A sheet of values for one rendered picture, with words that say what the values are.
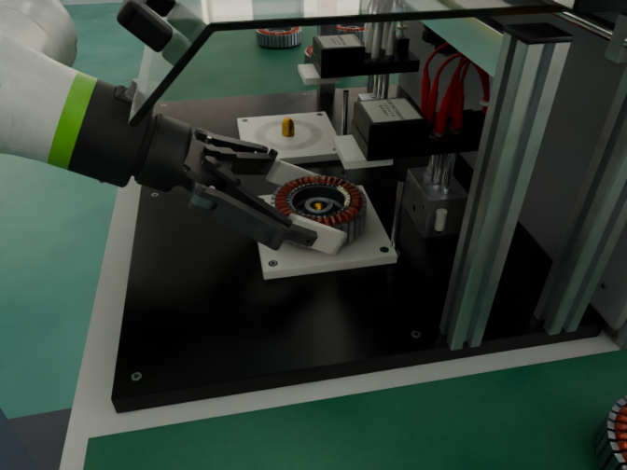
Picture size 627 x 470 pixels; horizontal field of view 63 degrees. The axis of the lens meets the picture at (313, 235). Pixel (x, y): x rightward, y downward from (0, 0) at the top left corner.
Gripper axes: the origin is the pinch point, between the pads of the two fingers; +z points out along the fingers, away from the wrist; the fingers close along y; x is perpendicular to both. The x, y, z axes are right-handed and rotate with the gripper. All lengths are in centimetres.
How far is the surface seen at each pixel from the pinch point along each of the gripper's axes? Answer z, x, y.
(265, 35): 3, 1, 77
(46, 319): -21, 104, 72
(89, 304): -11, 98, 76
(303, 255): -1.1, 3.1, -5.5
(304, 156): 2.4, 1.2, 16.8
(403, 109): 2.5, -14.8, -0.1
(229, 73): -3, 8, 62
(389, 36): 7.0, -18.0, 22.6
